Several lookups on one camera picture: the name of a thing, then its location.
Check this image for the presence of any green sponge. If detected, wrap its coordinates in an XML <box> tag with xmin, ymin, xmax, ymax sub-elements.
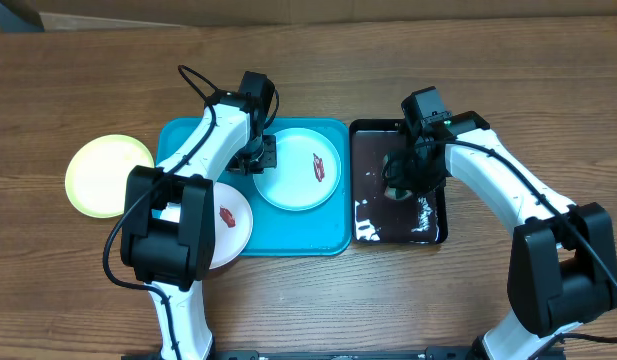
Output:
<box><xmin>384</xmin><ymin>187</ymin><xmax>413</xmax><ymax>201</ymax></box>

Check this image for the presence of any light blue plate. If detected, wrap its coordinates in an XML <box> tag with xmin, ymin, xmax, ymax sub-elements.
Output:
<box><xmin>253</xmin><ymin>128</ymin><xmax>342</xmax><ymax>211</ymax></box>

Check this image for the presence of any yellow green plate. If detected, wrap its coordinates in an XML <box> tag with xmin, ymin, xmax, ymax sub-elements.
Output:
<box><xmin>64</xmin><ymin>134</ymin><xmax>154</xmax><ymax>218</ymax></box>

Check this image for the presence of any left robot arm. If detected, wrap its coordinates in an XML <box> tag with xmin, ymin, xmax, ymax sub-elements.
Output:
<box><xmin>108</xmin><ymin>89</ymin><xmax>279</xmax><ymax>359</ymax></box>

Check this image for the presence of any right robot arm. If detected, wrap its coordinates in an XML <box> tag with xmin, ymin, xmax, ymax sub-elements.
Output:
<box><xmin>382</xmin><ymin>111</ymin><xmax>617</xmax><ymax>359</ymax></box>

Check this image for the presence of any black rectangular tray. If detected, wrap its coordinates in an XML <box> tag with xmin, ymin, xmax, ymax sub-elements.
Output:
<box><xmin>349</xmin><ymin>119</ymin><xmax>448</xmax><ymax>246</ymax></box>

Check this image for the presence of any teal plastic tray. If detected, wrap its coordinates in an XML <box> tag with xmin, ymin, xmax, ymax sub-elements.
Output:
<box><xmin>155</xmin><ymin>116</ymin><xmax>353</xmax><ymax>258</ymax></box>

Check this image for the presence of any red stain on blue plate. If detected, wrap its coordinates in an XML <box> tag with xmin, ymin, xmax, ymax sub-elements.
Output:
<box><xmin>313</xmin><ymin>154</ymin><xmax>325</xmax><ymax>182</ymax></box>

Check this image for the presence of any pink plate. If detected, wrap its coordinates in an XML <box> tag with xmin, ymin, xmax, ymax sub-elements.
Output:
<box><xmin>160</xmin><ymin>181</ymin><xmax>255</xmax><ymax>271</ymax></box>

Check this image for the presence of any red stain on pink plate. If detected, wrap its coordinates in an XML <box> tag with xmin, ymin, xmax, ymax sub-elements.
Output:
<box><xmin>219</xmin><ymin>206</ymin><xmax>236</xmax><ymax>228</ymax></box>

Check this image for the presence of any cardboard backdrop panel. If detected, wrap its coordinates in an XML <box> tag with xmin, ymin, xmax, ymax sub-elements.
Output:
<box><xmin>27</xmin><ymin>0</ymin><xmax>617</xmax><ymax>26</ymax></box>

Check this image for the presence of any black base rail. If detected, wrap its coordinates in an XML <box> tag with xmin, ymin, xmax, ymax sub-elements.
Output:
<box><xmin>121</xmin><ymin>344</ymin><xmax>567</xmax><ymax>360</ymax></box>

